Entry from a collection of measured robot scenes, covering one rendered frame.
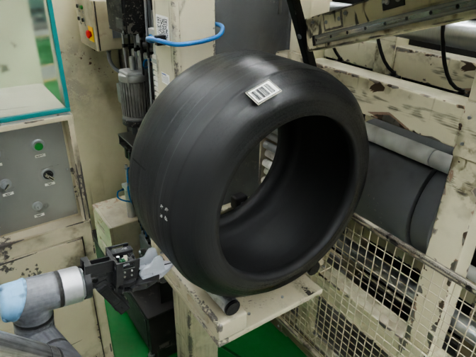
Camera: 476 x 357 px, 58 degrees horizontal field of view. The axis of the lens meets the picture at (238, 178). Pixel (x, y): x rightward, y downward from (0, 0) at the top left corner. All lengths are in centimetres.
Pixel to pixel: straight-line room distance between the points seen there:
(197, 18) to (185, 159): 47
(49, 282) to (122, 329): 146
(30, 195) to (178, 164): 73
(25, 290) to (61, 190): 62
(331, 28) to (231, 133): 55
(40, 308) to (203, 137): 46
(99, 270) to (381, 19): 87
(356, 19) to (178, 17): 45
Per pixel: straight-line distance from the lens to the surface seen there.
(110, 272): 98
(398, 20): 113
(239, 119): 84
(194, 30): 120
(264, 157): 163
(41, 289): 94
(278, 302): 130
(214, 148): 83
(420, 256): 125
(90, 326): 180
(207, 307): 120
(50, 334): 98
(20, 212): 151
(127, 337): 234
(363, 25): 119
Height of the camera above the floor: 170
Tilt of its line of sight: 28 degrees down
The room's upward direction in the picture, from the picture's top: 1 degrees clockwise
